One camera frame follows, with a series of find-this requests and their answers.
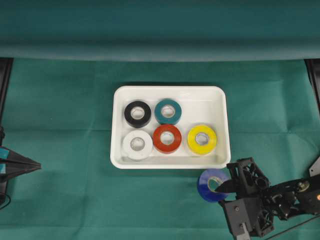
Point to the green cloth backdrop curtain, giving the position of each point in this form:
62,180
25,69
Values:
160,30

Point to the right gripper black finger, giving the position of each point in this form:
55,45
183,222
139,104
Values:
227,187

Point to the black frame post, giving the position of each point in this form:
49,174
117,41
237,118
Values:
313,71
6,64

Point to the black right frame post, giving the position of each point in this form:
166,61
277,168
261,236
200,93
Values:
313,71

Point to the red tape roll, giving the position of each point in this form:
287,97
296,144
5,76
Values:
167,138

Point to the yellow tape roll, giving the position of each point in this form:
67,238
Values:
202,139

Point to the teal green tape roll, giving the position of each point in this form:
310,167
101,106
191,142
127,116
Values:
168,111

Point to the black left frame post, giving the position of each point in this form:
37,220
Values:
6,64

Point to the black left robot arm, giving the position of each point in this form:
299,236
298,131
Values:
5,199

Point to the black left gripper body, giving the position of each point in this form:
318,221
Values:
13,164

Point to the blue tape roll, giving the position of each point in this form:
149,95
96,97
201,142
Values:
208,182

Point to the black tape roll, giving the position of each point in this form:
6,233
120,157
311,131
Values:
140,120

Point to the white tape roll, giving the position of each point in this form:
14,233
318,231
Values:
138,145

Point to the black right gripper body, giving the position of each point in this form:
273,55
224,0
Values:
247,216

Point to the white plastic tray case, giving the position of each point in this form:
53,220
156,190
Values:
200,105

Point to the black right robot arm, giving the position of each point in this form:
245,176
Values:
293,198

